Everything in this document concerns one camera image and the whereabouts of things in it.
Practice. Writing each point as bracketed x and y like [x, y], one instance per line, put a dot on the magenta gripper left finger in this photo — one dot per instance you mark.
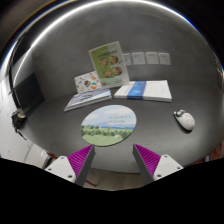
[75, 167]

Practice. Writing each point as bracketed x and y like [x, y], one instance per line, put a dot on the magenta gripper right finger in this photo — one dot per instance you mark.
[153, 166]

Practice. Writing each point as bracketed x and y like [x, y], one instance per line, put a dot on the round landscape mouse pad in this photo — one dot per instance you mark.
[108, 125]

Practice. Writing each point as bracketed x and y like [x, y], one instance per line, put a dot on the white computer mouse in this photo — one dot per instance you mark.
[185, 119]

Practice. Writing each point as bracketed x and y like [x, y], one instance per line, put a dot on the black table clamp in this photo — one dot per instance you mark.
[18, 120]

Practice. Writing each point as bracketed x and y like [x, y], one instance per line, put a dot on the grey striped book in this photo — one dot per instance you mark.
[87, 98]

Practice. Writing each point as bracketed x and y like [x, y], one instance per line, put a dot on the white and blue book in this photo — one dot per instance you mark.
[145, 90]

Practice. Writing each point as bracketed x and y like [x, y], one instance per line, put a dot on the black monitor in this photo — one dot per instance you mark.
[28, 95]

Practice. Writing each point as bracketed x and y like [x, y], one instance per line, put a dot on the small white illustrated card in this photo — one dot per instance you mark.
[87, 82]

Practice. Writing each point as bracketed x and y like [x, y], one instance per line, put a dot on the green poster with faces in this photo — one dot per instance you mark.
[109, 64]

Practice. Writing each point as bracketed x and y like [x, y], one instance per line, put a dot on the white wall paper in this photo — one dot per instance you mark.
[164, 58]
[138, 58]
[152, 57]
[127, 59]

